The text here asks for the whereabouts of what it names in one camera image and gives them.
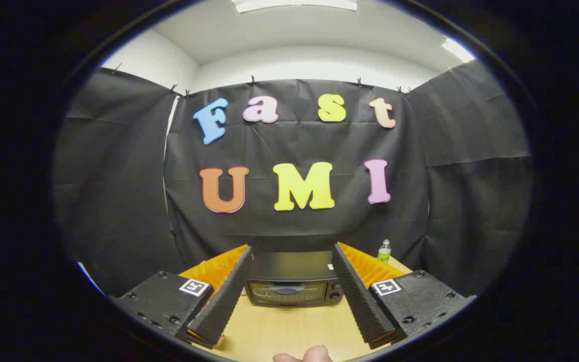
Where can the ceiling light panel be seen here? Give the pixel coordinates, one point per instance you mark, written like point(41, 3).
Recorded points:
point(294, 4)

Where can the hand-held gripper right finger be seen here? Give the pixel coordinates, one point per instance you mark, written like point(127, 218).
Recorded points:
point(357, 296)

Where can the black toaster oven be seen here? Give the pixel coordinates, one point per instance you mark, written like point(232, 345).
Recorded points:
point(289, 294)

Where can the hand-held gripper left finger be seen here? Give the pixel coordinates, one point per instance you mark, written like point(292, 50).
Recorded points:
point(229, 296)

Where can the green label drink bottle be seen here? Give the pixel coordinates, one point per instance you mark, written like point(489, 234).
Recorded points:
point(384, 251)

